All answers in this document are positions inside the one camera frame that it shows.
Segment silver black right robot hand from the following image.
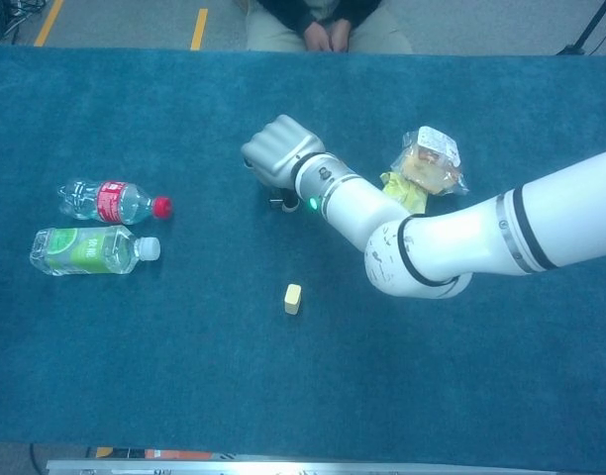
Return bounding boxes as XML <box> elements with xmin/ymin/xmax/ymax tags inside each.
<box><xmin>241</xmin><ymin>114</ymin><xmax>327</xmax><ymax>213</ymax></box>

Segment yellow snack bag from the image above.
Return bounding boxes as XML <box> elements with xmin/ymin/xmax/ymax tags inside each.
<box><xmin>380</xmin><ymin>170</ymin><xmax>430</xmax><ymax>215</ymax></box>

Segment small yellow block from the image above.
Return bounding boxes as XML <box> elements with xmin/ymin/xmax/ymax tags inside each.
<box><xmin>283</xmin><ymin>283</ymin><xmax>303</xmax><ymax>317</ymax></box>

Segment sandwich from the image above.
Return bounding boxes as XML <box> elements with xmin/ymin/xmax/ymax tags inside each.
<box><xmin>391</xmin><ymin>125</ymin><xmax>471</xmax><ymax>196</ymax></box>

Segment clear bottle red label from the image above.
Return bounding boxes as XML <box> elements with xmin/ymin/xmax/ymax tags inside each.
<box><xmin>57</xmin><ymin>177</ymin><xmax>174</xmax><ymax>227</ymax></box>

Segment clear bottle green label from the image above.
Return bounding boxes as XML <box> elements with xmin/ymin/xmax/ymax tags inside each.
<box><xmin>29</xmin><ymin>225</ymin><xmax>161</xmax><ymax>277</ymax></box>

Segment person in beige trousers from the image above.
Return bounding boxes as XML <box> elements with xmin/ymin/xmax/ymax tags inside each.
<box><xmin>246</xmin><ymin>0</ymin><xmax>414</xmax><ymax>54</ymax></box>

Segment yellow floor tape strip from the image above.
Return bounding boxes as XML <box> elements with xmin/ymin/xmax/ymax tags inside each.
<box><xmin>34</xmin><ymin>0</ymin><xmax>65</xmax><ymax>48</ymax></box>
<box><xmin>190</xmin><ymin>8</ymin><xmax>209</xmax><ymax>51</ymax></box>

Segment teal table cloth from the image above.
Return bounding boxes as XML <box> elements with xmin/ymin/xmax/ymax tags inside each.
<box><xmin>0</xmin><ymin>44</ymin><xmax>606</xmax><ymax>474</ymax></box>

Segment orange black floor object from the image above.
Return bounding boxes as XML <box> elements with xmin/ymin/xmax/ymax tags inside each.
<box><xmin>87</xmin><ymin>446</ymin><xmax>215</xmax><ymax>460</ymax></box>

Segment black tripod stand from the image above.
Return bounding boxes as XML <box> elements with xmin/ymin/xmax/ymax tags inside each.
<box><xmin>555</xmin><ymin>0</ymin><xmax>606</xmax><ymax>55</ymax></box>

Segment tangled cables on floor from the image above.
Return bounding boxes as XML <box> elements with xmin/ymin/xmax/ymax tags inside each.
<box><xmin>0</xmin><ymin>0</ymin><xmax>47</xmax><ymax>44</ymax></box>

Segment aluminium rail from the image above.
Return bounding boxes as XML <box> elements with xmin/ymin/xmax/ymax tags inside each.
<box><xmin>45</xmin><ymin>458</ymin><xmax>561</xmax><ymax>475</ymax></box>

